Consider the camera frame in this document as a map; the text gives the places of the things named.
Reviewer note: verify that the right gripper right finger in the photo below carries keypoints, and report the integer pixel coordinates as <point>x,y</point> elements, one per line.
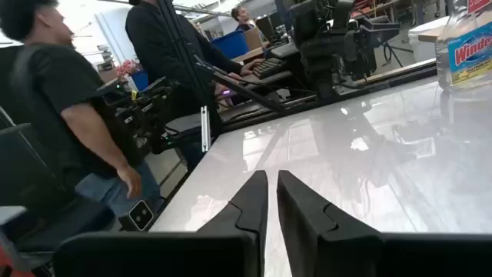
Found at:
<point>326,246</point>

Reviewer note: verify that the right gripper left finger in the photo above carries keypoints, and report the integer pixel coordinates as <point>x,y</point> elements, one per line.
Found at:
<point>230,254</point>

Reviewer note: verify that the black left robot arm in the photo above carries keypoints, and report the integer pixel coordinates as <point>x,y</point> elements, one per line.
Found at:
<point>315,38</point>

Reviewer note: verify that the white box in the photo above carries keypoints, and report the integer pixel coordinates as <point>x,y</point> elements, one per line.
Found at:
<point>426,38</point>

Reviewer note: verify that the clear spray bottle red trigger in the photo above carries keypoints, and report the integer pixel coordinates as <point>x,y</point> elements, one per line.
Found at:
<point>467,54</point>

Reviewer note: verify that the black keyboard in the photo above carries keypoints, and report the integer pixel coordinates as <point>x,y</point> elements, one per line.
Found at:
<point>269,67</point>

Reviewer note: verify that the cardboard box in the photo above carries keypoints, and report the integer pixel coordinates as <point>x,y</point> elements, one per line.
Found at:
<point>253,38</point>

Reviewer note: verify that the wooden bench grey metal legs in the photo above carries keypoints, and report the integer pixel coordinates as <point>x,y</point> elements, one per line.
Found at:
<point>250,55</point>

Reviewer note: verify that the person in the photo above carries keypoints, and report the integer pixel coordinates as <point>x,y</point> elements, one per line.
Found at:
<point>153,42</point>
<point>57,96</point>
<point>242,17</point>

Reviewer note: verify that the black office chair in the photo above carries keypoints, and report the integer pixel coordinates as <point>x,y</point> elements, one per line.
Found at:
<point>38,173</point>

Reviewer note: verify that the red and pink flowers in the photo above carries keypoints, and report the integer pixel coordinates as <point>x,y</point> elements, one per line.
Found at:
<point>127,68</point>

